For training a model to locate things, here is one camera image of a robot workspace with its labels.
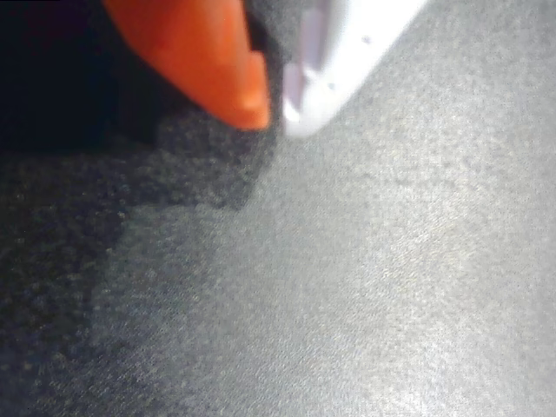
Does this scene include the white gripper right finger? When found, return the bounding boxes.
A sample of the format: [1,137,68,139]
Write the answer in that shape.
[281,0,431,140]

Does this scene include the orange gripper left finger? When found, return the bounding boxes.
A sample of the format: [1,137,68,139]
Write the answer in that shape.
[102,0,274,131]

